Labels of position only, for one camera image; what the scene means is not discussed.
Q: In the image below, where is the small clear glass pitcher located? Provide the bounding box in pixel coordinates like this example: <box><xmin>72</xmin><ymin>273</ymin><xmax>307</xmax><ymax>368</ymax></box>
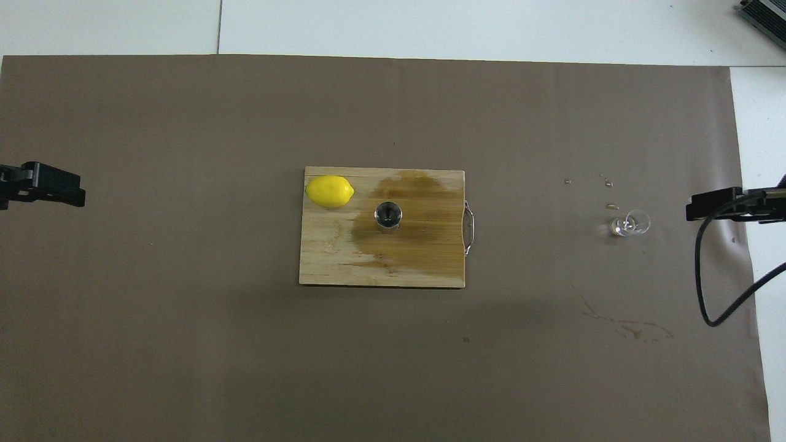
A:
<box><xmin>609</xmin><ymin>209</ymin><xmax>652</xmax><ymax>238</ymax></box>

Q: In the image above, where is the steel double jigger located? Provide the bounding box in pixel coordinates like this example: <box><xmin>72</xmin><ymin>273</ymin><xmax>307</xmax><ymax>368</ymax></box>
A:
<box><xmin>374</xmin><ymin>201</ymin><xmax>404</xmax><ymax>235</ymax></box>

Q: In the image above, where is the grey ribbed metal device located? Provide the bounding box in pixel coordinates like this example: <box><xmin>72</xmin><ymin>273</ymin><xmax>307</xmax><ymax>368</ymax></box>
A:
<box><xmin>739</xmin><ymin>0</ymin><xmax>786</xmax><ymax>34</ymax></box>

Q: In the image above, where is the yellow lemon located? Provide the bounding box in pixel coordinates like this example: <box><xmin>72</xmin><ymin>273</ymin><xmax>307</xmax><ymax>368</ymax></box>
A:
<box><xmin>305</xmin><ymin>175</ymin><xmax>356</xmax><ymax>209</ymax></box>

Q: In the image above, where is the wooden cutting board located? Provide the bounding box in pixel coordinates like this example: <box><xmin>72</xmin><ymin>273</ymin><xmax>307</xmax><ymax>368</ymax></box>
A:
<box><xmin>298</xmin><ymin>166</ymin><xmax>477</xmax><ymax>289</ymax></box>

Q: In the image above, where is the brown paper table mat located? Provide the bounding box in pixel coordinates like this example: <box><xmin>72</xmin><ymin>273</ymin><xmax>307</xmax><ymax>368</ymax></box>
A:
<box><xmin>0</xmin><ymin>54</ymin><xmax>772</xmax><ymax>442</ymax></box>

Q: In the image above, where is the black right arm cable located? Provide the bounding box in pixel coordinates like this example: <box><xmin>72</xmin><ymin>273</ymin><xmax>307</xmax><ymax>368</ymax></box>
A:
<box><xmin>695</xmin><ymin>189</ymin><xmax>786</xmax><ymax>328</ymax></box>

